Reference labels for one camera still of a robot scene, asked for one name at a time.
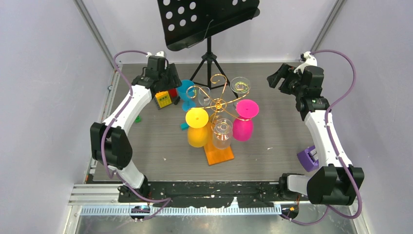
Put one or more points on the pink plastic goblet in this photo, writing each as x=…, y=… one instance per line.
x=243, y=125

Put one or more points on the blue plastic goblet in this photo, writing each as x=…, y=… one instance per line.
x=186, y=93

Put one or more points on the orange plastic goblet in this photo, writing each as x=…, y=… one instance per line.
x=197, y=119

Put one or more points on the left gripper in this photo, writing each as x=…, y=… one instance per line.
x=175, y=82

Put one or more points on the red toy block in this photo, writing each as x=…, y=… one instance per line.
x=172, y=93

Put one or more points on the black music stand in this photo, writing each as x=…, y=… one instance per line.
x=190, y=22

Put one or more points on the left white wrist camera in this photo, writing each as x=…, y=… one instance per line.
x=158, y=54

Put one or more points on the yellow toy block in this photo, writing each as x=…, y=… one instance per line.
x=162, y=99

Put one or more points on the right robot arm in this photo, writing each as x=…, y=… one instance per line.
x=336, y=180

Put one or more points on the tall clear flute glass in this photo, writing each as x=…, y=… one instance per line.
x=240, y=86

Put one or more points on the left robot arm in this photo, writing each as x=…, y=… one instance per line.
x=109, y=140

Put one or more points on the small clear wine glass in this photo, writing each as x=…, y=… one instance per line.
x=203, y=96

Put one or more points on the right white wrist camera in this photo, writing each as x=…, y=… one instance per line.
x=307, y=59

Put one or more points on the purple tape dispenser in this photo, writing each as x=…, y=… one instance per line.
x=308, y=158

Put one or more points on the clear stemless wine glass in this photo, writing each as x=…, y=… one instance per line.
x=222, y=133

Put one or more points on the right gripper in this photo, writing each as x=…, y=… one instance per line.
x=286, y=72

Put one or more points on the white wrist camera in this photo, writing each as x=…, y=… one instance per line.
x=307, y=59
x=158, y=54

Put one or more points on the gold wine glass rack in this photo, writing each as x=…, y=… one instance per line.
x=215, y=109

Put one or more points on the teal toy block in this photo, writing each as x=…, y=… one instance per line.
x=184, y=126

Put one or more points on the dark green toy block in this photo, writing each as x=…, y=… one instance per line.
x=138, y=119

